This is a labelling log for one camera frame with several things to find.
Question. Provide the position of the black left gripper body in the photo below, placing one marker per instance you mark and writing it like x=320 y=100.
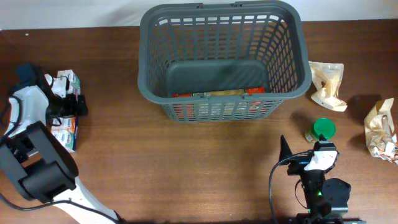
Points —
x=61 y=106

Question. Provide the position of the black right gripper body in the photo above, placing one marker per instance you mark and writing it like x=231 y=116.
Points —
x=298 y=163

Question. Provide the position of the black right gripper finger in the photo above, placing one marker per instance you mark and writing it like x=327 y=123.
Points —
x=322 y=138
x=285 y=152

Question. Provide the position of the tissue pack multipack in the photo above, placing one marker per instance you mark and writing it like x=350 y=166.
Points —
x=65 y=129

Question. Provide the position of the orange pasta package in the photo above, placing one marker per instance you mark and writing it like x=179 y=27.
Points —
x=223 y=110

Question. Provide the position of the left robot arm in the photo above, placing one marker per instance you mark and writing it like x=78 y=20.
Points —
x=37 y=146

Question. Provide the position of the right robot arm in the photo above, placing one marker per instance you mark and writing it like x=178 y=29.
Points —
x=326 y=199

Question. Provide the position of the green lid jar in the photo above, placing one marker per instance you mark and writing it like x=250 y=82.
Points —
x=322 y=126

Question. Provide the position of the crumpled brown paper bag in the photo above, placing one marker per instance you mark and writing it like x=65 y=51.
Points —
x=381 y=138

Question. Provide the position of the crumpled beige pouch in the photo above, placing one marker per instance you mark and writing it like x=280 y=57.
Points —
x=327 y=78

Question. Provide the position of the grey plastic basket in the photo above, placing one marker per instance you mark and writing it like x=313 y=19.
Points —
x=196 y=47

